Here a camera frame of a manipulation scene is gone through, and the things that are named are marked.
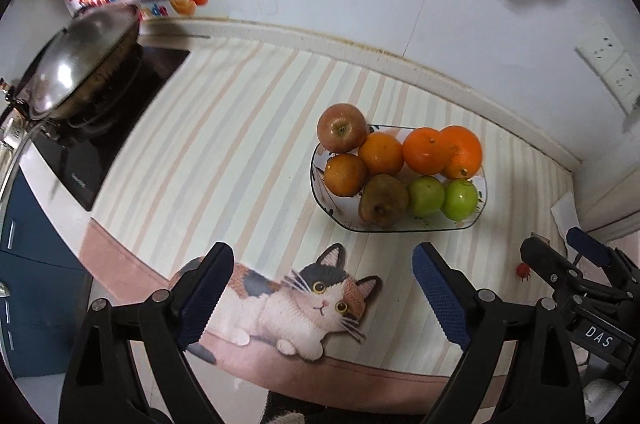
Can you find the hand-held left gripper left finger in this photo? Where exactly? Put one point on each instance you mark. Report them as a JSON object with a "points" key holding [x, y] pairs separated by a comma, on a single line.
{"points": [[205, 299]]}

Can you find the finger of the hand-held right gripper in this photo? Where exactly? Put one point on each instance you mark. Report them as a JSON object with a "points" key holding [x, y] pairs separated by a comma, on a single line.
{"points": [[590, 246], [545, 261]]}

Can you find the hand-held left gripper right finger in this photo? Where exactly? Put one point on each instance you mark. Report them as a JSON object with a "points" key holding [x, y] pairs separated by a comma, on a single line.
{"points": [[442, 299]]}

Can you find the green apple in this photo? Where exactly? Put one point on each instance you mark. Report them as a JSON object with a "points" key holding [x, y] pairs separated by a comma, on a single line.
{"points": [[461, 200], [426, 195]]}

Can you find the brown pear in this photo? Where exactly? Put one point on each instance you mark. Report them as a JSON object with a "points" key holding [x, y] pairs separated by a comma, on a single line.
{"points": [[382, 199]]}

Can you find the oval bird print plate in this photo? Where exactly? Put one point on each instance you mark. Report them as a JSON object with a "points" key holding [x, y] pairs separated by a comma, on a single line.
{"points": [[340, 214]]}

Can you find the large orange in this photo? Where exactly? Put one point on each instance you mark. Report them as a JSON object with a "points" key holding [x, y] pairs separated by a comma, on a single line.
{"points": [[465, 153]]}

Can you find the medium orange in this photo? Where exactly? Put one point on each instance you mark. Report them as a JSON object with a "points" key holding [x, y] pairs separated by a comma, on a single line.
{"points": [[425, 151]]}

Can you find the dark brownish orange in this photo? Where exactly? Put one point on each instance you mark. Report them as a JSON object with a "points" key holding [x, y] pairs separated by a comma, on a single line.
{"points": [[345, 174]]}

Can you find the small bright orange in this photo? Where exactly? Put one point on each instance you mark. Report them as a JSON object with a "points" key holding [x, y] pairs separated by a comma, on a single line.
{"points": [[381, 153]]}

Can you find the red-brown apple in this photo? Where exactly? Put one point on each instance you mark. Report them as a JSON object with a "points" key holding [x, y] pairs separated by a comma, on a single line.
{"points": [[341, 128]]}

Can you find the cherry tomato with stem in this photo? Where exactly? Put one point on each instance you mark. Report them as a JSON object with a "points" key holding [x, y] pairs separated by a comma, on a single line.
{"points": [[523, 270]]}

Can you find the white paper sheet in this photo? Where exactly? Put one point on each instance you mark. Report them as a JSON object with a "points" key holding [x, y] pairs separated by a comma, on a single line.
{"points": [[565, 214]]}

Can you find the striped cat print tablecloth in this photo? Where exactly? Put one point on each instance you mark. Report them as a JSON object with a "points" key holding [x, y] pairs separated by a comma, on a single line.
{"points": [[225, 154]]}

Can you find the blue kitchen cabinet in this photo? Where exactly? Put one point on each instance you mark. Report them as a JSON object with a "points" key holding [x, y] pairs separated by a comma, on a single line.
{"points": [[35, 279]]}

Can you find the black glass gas stove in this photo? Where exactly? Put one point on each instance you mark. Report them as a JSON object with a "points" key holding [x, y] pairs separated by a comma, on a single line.
{"points": [[120, 104]]}

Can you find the steel wok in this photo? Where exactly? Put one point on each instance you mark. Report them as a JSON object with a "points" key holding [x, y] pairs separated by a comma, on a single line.
{"points": [[75, 64]]}

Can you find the white wall socket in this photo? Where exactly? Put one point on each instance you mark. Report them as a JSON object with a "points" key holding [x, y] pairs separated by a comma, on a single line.
{"points": [[625, 79], [602, 47]]}

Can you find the yellow ingot wall sticker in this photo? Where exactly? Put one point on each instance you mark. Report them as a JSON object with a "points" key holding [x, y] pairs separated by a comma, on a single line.
{"points": [[182, 6]]}

